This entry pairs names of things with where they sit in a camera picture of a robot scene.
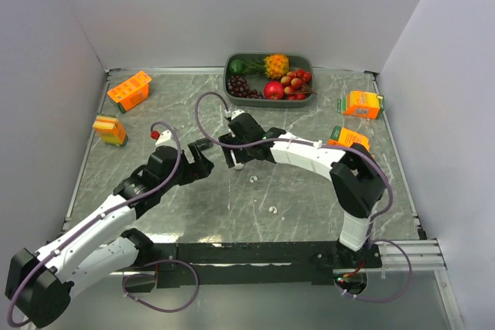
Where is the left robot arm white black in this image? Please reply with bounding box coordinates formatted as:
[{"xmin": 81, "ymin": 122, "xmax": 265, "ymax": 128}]
[{"xmin": 5, "ymin": 144, "xmax": 214, "ymax": 328}]

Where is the dark grape bunch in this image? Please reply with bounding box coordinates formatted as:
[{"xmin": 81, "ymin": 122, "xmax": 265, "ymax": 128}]
[{"xmin": 226, "ymin": 75, "xmax": 263, "ymax": 99}]

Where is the red apple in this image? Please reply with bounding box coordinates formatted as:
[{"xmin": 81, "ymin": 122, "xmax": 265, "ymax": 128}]
[{"xmin": 263, "ymin": 81, "xmax": 285, "ymax": 100}]

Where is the green lime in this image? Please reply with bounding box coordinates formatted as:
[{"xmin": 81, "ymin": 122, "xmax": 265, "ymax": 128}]
[{"xmin": 228, "ymin": 59, "xmax": 244, "ymax": 75}]

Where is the red lychee bunch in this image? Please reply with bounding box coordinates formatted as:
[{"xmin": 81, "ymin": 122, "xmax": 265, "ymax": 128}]
[{"xmin": 280, "ymin": 69, "xmax": 316, "ymax": 100}]

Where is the orange pineapple toy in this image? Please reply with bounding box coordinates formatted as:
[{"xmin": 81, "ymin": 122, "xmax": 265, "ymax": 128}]
[{"xmin": 244, "ymin": 54, "xmax": 289, "ymax": 80}]

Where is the grey fruit tray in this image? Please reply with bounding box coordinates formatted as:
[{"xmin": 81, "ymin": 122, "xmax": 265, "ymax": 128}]
[{"xmin": 223, "ymin": 53, "xmax": 316, "ymax": 108}]

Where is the orange yellow carton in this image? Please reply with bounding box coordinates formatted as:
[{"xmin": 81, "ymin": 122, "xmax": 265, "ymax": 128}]
[{"xmin": 92, "ymin": 115, "xmax": 128, "ymax": 147}]

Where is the orange flat box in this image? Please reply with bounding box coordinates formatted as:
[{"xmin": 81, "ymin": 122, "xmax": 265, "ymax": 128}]
[{"xmin": 328, "ymin": 125, "xmax": 370, "ymax": 151}]

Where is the orange juice carton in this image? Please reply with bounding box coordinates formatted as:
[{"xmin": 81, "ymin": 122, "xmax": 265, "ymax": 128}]
[{"xmin": 107, "ymin": 71, "xmax": 152, "ymax": 114}]

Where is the orange green box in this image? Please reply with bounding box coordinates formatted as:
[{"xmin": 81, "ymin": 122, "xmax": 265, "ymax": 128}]
[{"xmin": 337, "ymin": 90, "xmax": 384, "ymax": 120}]

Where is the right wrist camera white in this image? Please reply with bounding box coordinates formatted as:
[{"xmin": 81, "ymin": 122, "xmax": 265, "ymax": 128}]
[{"xmin": 224, "ymin": 109, "xmax": 245, "ymax": 121}]

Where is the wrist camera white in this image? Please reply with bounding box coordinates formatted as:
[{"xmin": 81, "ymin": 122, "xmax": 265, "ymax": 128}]
[
  {"xmin": 150, "ymin": 130, "xmax": 177, "ymax": 148},
  {"xmin": 224, "ymin": 109, "xmax": 245, "ymax": 121}
]

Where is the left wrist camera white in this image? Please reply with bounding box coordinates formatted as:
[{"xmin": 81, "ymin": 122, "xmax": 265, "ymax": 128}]
[{"xmin": 150, "ymin": 130, "xmax": 177, "ymax": 148}]

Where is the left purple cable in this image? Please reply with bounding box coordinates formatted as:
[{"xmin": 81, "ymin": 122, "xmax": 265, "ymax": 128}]
[{"xmin": 5, "ymin": 121, "xmax": 200, "ymax": 327}]

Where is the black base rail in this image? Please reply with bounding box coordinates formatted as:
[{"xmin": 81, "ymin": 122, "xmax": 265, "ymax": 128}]
[{"xmin": 106, "ymin": 240, "xmax": 387, "ymax": 291}]

